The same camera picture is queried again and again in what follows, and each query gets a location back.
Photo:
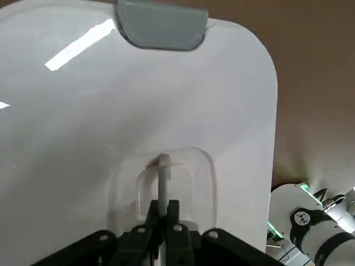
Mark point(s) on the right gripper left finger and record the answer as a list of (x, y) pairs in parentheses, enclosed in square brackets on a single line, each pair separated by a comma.
[(133, 249)]

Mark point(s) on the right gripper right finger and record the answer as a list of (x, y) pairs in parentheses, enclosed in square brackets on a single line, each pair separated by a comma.
[(194, 249)]

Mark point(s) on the white bin lid grey latches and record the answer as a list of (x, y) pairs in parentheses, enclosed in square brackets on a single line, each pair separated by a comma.
[(138, 97)]

